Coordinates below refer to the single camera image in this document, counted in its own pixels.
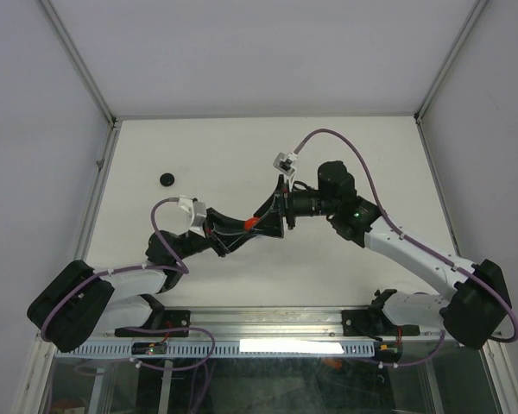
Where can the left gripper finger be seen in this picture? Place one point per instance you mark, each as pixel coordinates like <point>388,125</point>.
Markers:
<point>220,222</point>
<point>232,241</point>

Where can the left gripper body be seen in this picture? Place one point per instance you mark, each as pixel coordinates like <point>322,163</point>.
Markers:
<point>218,246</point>

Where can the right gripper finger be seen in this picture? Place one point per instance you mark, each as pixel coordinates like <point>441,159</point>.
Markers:
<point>276,202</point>
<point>270,224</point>

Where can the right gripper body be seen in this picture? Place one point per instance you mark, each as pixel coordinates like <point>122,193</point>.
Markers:
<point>288,207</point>

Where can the red earbud case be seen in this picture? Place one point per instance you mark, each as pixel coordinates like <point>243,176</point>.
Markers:
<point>251,223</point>

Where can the black earbud case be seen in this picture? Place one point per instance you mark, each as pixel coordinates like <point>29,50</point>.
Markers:
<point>167,179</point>

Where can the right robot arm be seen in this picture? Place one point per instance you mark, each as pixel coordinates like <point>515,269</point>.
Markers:
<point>469,301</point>

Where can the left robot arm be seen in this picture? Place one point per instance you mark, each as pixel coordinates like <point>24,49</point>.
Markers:
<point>82,301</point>

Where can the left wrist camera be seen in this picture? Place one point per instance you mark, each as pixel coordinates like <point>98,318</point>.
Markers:
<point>196,214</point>

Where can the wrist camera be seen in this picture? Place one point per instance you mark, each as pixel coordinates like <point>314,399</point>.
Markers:
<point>286,163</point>
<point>196,214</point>

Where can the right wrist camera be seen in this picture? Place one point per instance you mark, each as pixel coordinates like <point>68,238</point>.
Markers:
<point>286,163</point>

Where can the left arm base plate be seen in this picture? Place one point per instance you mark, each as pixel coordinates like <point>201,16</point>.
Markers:
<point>157,324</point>

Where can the aluminium mounting rail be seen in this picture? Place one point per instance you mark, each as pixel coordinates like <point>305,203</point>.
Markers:
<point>259,321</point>

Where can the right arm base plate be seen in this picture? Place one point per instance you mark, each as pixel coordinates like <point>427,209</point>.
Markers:
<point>363,322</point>

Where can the slotted cable duct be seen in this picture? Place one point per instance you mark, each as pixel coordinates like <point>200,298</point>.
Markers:
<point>245,348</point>

